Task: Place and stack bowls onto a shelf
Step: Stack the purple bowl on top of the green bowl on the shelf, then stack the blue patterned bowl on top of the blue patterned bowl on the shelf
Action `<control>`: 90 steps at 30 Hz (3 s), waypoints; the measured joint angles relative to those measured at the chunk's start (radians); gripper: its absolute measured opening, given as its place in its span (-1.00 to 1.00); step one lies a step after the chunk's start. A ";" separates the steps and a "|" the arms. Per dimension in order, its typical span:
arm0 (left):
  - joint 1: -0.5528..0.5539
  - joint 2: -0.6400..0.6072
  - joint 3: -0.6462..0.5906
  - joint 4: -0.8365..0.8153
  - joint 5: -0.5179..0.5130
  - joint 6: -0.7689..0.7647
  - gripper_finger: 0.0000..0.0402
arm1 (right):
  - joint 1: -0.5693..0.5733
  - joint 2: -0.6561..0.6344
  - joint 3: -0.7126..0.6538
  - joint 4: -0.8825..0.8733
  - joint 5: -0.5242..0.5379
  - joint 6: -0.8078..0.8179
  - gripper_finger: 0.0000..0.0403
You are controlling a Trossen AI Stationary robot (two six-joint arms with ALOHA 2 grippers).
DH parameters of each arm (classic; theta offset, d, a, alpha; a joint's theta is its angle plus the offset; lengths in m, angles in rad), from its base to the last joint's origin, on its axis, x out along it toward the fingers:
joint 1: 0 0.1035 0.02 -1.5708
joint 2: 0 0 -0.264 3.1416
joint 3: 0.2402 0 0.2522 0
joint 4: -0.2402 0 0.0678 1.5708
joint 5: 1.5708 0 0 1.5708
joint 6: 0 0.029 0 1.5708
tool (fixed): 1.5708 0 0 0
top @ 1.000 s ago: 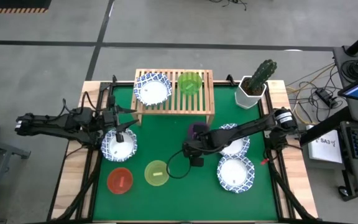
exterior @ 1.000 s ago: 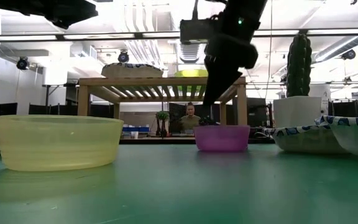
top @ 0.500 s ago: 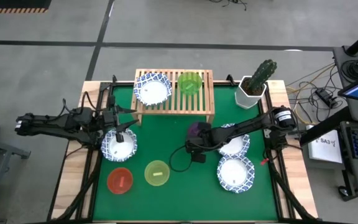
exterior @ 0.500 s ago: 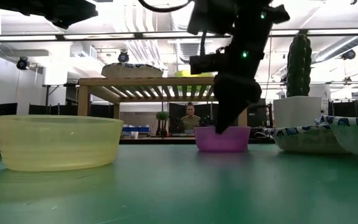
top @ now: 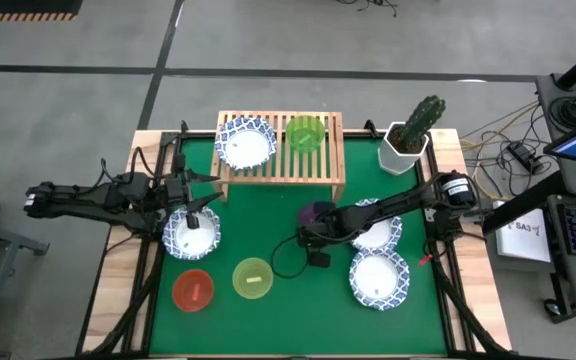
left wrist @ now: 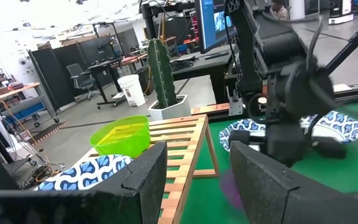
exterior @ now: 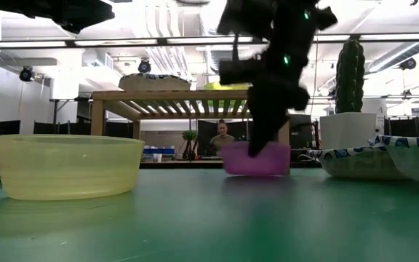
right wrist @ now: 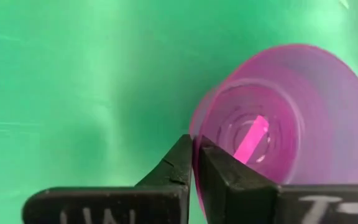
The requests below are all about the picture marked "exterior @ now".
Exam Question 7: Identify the blue storage boxes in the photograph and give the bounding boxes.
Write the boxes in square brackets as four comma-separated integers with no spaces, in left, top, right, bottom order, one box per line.
[143,146,176,156]

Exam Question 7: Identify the translucent yellow plastic bowl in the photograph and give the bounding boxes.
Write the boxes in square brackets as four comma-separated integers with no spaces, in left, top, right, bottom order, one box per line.
[0,133,145,202]

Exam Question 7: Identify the white square plant pot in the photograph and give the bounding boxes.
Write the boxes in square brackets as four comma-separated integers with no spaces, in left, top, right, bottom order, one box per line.
[319,111,378,151]

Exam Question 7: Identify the black ceiling camera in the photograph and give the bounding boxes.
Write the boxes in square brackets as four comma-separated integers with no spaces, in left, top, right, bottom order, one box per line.
[137,58,152,74]
[18,65,34,82]
[399,57,418,71]

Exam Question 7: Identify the black partition panel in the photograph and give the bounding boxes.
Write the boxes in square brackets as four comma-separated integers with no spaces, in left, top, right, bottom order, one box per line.
[0,119,22,136]
[33,120,94,136]
[383,116,419,138]

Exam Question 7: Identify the small purple plastic bowl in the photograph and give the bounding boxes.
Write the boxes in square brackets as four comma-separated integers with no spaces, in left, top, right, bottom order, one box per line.
[220,140,292,178]

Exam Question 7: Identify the tall green cactus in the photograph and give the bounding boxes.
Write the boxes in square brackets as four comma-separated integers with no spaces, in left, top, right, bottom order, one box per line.
[335,39,366,114]

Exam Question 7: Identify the black tripod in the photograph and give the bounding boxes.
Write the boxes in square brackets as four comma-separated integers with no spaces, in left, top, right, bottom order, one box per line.
[183,140,198,162]

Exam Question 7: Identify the wooden slatted shelf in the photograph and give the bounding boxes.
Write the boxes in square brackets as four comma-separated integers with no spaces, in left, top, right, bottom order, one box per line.
[90,89,292,146]

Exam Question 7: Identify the small green potted plant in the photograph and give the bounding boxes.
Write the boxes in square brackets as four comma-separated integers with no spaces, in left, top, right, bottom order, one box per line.
[181,130,199,143]

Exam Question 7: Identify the person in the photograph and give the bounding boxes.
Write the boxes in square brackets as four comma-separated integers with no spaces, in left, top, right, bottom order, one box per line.
[209,119,236,157]

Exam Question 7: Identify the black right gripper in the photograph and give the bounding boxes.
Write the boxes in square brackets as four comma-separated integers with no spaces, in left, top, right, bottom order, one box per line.
[218,34,311,159]

